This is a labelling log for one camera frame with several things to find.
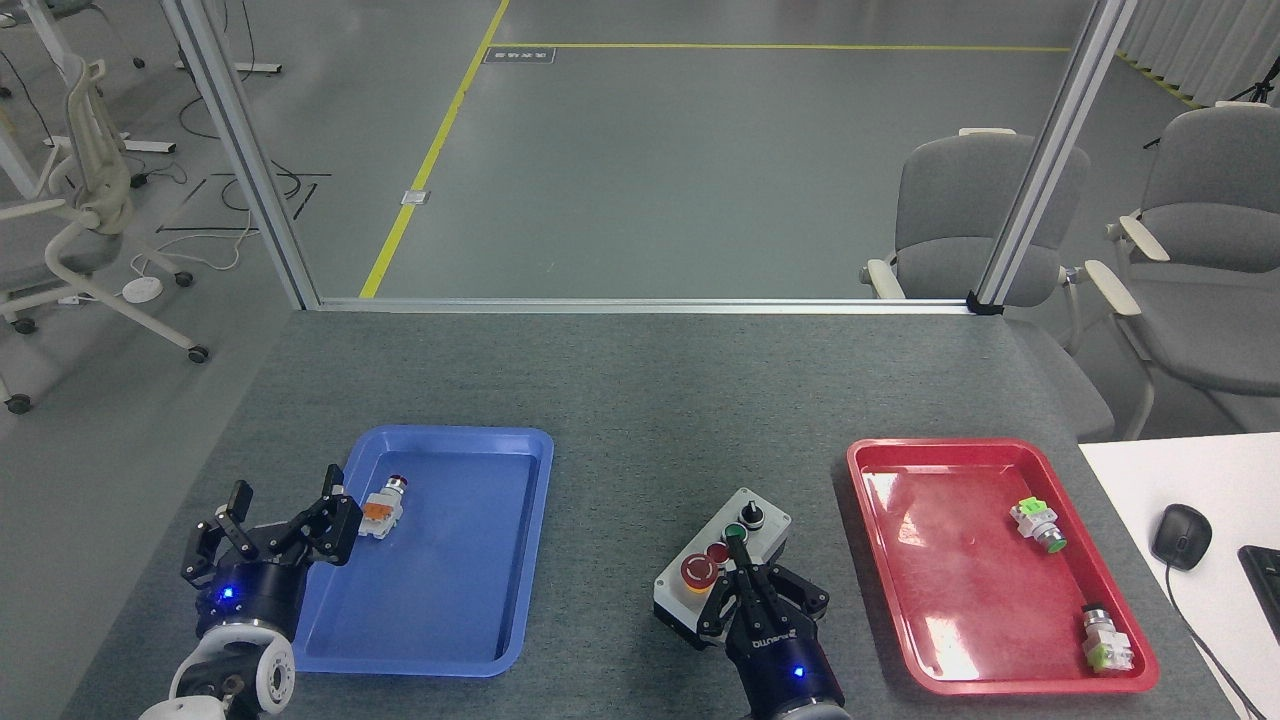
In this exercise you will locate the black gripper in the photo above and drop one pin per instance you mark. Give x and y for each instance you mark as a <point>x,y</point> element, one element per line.
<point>785,660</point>
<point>250,595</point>

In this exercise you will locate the grey control box with buttons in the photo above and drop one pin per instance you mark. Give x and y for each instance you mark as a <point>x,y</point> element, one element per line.
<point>690,585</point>

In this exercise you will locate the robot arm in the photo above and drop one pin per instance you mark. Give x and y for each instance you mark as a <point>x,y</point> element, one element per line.
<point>800,712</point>

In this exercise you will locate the red push button orange block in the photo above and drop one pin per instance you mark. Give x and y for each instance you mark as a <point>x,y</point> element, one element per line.
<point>384,510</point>

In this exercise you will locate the silver push button green block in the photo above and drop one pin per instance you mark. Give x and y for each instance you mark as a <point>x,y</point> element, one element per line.
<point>1105,640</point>

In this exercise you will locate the blue plastic tray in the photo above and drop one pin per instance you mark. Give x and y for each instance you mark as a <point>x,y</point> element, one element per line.
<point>450,570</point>

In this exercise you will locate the red plastic tray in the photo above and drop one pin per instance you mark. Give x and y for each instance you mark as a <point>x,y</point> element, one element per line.
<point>960,580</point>

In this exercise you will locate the white round floor socket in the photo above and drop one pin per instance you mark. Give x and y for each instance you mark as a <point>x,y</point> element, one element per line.
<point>142,289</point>

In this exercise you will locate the silver floor outlet plate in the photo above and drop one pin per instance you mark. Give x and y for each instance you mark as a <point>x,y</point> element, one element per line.
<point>416,197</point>

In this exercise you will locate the white mesh office chair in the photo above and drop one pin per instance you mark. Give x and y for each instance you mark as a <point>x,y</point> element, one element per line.
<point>90,210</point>

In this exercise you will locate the white desk foot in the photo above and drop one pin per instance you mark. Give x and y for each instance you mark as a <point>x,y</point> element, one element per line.
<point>245,68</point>
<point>140,146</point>

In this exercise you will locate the white side desk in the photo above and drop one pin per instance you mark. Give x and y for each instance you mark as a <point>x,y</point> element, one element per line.
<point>1150,470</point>

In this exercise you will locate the black computer mouse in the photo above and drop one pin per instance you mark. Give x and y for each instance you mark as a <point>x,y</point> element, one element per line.
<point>1182,535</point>

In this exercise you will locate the black keyboard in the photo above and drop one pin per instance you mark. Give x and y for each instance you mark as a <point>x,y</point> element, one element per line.
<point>1265,590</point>

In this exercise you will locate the grey armchair with white armrests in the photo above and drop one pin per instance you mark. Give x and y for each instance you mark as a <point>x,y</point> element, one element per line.
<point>1210,200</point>

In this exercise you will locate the black tripod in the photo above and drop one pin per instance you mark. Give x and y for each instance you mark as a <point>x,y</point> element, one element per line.
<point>1262,92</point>

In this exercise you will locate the green push button switch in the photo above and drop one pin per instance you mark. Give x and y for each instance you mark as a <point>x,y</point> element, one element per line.
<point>1036,522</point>

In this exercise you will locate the silver aluminium rail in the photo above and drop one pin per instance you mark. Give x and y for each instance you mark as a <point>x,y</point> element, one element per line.
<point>640,305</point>

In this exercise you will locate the silver aluminium post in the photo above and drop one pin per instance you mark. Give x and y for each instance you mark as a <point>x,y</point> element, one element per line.
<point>1050,160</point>
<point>245,160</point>

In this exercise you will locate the grey armchair behind post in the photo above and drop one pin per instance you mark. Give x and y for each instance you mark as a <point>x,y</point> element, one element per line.
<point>950,210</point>

